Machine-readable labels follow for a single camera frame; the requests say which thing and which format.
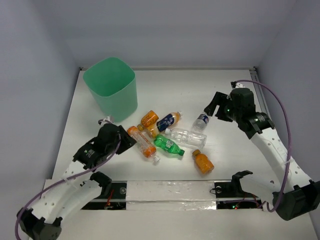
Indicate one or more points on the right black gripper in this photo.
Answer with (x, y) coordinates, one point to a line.
(221, 99)

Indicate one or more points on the green plastic bottle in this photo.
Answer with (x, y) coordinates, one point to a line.
(168, 145)

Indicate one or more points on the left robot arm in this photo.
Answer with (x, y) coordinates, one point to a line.
(43, 216)

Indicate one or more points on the tall orange label bottle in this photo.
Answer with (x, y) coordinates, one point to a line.
(148, 150)

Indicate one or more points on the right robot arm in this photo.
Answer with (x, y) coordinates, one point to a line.
(293, 193)

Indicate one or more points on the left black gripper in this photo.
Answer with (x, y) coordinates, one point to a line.
(127, 139)

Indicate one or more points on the short orange bottle yellow cap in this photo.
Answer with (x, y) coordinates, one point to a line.
(149, 119)

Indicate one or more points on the small orange juice bottle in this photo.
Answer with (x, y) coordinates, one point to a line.
(202, 162)

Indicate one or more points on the blue label yellow bottle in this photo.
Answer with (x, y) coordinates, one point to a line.
(163, 124)

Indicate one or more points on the clear Pepsi bottle black cap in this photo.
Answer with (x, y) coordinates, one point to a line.
(201, 122)

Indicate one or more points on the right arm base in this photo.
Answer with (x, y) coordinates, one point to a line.
(230, 195)

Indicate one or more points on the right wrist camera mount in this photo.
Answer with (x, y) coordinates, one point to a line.
(236, 85)

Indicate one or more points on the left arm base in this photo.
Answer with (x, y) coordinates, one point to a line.
(115, 199)

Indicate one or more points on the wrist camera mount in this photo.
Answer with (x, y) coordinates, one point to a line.
(236, 85)
(106, 120)

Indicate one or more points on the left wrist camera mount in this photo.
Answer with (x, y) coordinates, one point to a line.
(106, 120)

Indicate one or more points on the green plastic bin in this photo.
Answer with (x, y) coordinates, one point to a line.
(112, 83)

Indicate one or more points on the large clear water bottle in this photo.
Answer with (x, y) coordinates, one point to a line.
(187, 137)

